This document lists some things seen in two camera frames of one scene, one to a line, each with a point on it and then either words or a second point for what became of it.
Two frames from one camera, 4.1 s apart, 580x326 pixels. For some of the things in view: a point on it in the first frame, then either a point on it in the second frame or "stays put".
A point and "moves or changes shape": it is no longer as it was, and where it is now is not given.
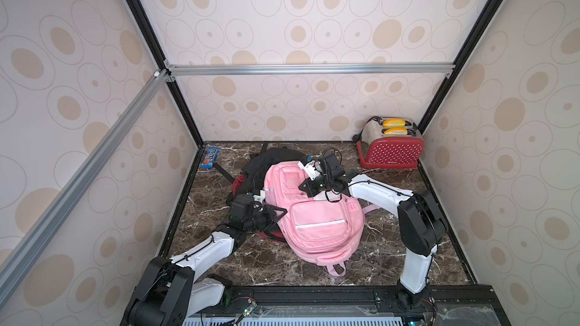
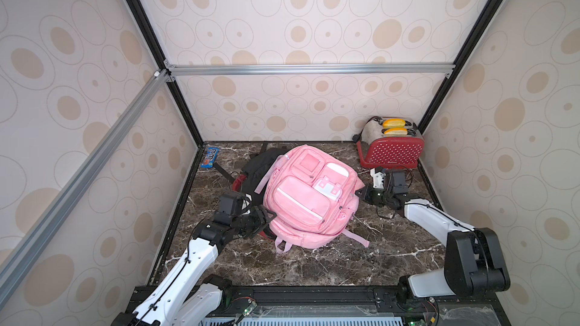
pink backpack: x=326 y=230 moves or changes shape
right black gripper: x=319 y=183 → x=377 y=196
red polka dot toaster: x=390 y=143 stays put
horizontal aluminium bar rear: x=310 y=69 stays put
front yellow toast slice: x=396 y=131 stays put
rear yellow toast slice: x=394 y=123 stays put
